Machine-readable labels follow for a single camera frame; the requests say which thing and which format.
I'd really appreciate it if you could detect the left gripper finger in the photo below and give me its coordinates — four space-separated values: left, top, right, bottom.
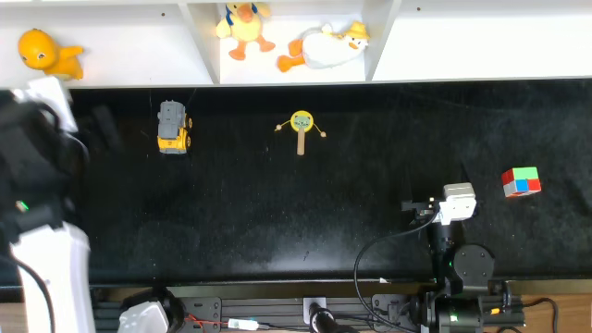
92 105 119 152

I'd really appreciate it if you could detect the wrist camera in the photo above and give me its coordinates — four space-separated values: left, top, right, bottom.
437 181 478 227
12 76 79 135

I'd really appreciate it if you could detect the yellow rattle drum toy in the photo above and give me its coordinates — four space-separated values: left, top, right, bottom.
274 109 327 156

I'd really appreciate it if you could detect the yellow plush duck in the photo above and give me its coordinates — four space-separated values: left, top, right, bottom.
215 2 277 62

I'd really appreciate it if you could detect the many-coloured puzzle cube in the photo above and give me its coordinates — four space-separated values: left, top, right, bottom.
500 166 543 199

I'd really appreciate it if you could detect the yellow rubber duck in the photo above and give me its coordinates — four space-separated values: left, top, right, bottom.
17 28 85 82

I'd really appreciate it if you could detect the white shelf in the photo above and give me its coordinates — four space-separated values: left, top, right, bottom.
0 0 592 90

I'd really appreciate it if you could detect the white plush duck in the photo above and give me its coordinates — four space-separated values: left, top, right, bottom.
276 20 371 73

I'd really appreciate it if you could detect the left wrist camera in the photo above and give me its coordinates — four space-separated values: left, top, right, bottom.
12 76 79 135

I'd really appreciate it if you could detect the grey and yellow toy truck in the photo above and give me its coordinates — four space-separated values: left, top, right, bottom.
155 99 194 155

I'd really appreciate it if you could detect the mounting rail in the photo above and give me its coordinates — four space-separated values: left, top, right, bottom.
92 295 560 333

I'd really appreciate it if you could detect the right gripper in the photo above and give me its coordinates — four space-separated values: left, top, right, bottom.
401 161 471 222

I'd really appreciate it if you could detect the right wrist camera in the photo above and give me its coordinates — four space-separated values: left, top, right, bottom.
437 181 478 227

